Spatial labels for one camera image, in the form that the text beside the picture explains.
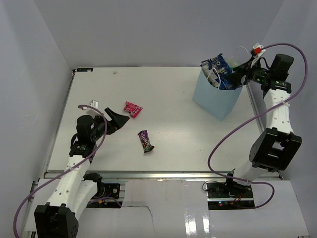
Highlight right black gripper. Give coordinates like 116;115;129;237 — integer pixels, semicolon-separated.
225;57;273;88

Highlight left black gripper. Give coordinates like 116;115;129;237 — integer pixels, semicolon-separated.
90;108;129;142

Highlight blue chips bag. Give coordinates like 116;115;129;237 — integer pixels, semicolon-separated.
200;54;241;91

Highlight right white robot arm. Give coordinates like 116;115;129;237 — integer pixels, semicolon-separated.
223;54;302;198

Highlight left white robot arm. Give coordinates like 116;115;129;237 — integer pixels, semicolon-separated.
34;105;129;238

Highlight light blue paper bag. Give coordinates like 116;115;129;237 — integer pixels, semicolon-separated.
192;46;250;122

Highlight pink candy packet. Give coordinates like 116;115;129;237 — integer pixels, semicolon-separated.
123;101;143;118

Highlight purple M&M's packet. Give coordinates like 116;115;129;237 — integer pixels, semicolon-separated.
138;130;155;153

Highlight white front cover board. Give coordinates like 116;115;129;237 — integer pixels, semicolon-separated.
23;179;310;238

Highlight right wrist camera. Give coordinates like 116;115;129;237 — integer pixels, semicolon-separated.
250;43;266;60

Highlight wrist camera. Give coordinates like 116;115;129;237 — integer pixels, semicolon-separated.
86;100;99;117
250;43;266;60

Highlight aluminium table frame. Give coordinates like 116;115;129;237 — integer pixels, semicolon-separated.
21;66;282;234

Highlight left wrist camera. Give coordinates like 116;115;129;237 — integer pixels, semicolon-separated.
86;100;99;117

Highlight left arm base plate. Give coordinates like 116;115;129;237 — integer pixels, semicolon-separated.
91;182;121;200

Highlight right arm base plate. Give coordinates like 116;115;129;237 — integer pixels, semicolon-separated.
202;181;253;198

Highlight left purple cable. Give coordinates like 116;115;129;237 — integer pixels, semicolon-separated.
12;104;122;238

